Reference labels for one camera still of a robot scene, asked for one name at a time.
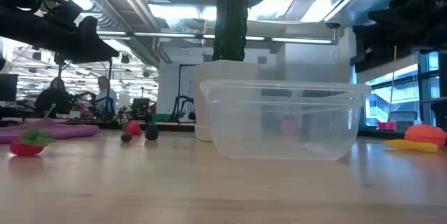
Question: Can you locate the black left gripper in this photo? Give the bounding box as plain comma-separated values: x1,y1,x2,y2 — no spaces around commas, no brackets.
0,6,121,65

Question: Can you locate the small red strawberry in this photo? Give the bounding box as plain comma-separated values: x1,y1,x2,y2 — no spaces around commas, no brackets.
122,120,143,137

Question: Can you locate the black blackberry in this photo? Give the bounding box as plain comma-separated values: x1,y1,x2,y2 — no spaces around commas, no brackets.
145,123,160,142

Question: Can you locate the large leafy red strawberry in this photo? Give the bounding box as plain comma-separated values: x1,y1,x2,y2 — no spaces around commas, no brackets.
9,103,57,157

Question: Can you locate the orange round toy fruit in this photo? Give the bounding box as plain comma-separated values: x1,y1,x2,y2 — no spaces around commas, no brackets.
404,124,447,149

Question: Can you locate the clear plastic tupperware container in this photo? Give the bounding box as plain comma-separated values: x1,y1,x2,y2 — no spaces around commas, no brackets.
200,79,372,161

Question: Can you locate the person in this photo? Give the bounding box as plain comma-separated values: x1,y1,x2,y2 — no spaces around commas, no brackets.
93,75,118,117
34,77,75,119

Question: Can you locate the small black monitor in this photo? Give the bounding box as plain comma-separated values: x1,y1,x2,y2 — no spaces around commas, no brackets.
131,98,152,114

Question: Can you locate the long ceiling tube light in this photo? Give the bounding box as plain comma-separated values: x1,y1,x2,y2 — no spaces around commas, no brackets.
97,31,338,45

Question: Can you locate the purple cloth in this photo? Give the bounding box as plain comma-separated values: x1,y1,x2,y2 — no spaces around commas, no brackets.
0,118,101,145

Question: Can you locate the black computer monitor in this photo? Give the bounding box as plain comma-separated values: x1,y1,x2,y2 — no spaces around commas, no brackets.
0,73,20,103

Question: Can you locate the green box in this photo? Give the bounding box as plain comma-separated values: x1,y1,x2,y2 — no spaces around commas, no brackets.
150,113,172,124

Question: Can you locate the red plastic bin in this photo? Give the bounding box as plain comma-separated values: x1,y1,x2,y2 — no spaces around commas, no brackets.
376,121,398,132

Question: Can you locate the white hexagonal plant pot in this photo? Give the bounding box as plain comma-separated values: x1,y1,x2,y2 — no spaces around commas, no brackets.
190,59,260,142

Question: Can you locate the yellow toy banana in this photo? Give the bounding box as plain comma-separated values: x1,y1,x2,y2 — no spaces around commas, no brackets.
383,138,440,154

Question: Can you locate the tall green cactus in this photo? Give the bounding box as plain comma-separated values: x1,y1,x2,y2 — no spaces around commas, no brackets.
212,0,249,62

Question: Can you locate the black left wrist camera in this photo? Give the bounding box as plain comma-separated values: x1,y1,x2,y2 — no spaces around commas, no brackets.
41,0,84,32

